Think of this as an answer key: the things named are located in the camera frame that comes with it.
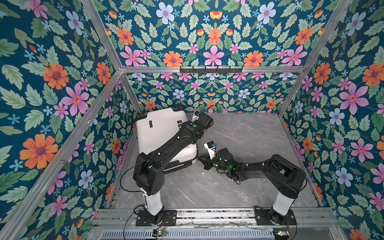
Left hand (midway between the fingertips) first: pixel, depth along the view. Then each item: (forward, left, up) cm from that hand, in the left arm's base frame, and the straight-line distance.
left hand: (193, 131), depth 85 cm
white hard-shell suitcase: (+2, +20, +2) cm, 20 cm away
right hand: (-11, -2, -9) cm, 14 cm away
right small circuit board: (-50, -40, -19) cm, 67 cm away
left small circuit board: (-46, +19, -20) cm, 53 cm away
